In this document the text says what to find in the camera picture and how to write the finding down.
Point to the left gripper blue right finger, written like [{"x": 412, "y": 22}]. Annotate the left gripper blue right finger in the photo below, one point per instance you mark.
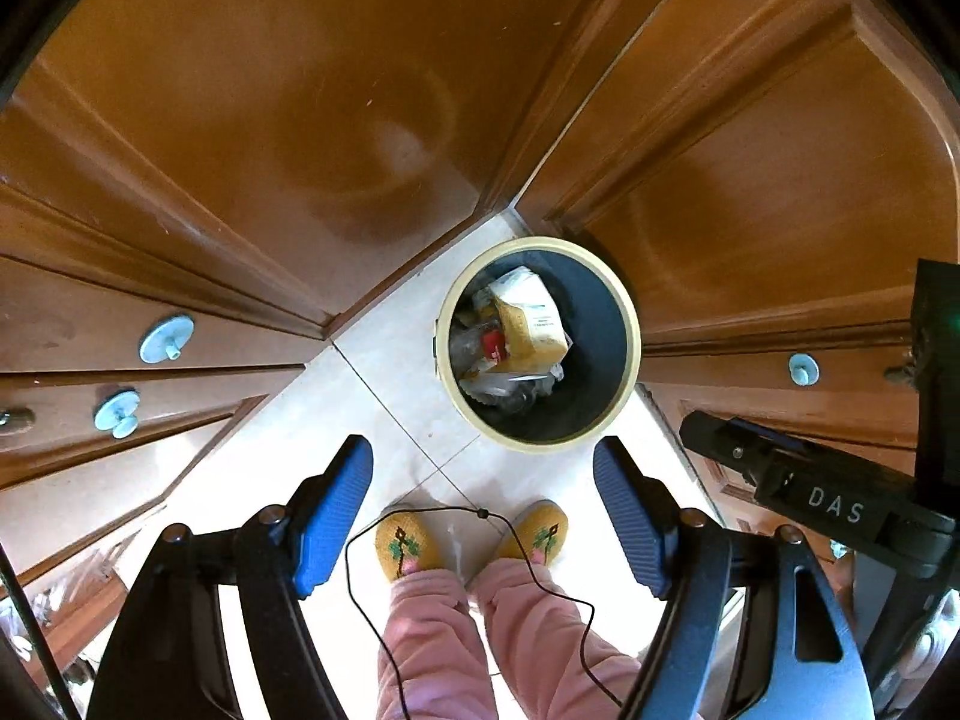
[{"x": 643, "y": 513}]

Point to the left pink trouser leg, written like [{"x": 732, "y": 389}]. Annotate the left pink trouser leg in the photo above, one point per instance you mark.
[{"x": 436, "y": 666}]

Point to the right yellow slipper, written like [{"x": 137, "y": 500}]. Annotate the right yellow slipper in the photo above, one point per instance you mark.
[{"x": 537, "y": 536}]

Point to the cream round trash bin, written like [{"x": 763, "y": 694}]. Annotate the cream round trash bin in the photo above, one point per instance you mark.
[{"x": 603, "y": 332}]

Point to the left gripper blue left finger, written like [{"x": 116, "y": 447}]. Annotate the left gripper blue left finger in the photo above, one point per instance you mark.
[{"x": 322, "y": 511}]

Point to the yellow cardboard box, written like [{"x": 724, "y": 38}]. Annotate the yellow cardboard box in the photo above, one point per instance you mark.
[{"x": 533, "y": 327}]

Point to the left yellow slipper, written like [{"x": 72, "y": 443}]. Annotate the left yellow slipper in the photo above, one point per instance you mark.
[{"x": 405, "y": 544}]

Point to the right pink trouser leg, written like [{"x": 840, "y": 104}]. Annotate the right pink trouser leg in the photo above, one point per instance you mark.
[{"x": 551, "y": 663}]

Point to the light blue drawer knob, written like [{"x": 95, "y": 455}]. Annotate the light blue drawer knob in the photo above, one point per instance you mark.
[
  {"x": 803, "y": 370},
  {"x": 117, "y": 416}
]

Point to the light blue cabinet knob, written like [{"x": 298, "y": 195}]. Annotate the light blue cabinet knob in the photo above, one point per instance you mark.
[{"x": 167, "y": 339}]

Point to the yellow slipper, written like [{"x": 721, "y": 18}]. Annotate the yellow slipper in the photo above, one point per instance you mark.
[
  {"x": 537, "y": 536},
  {"x": 405, "y": 544}
]

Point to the clear plastic bag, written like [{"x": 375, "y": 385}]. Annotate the clear plastic bag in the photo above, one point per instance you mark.
[{"x": 477, "y": 376}]

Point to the pink trouser leg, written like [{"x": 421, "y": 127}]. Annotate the pink trouser leg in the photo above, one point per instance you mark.
[
  {"x": 551, "y": 663},
  {"x": 436, "y": 666}
]

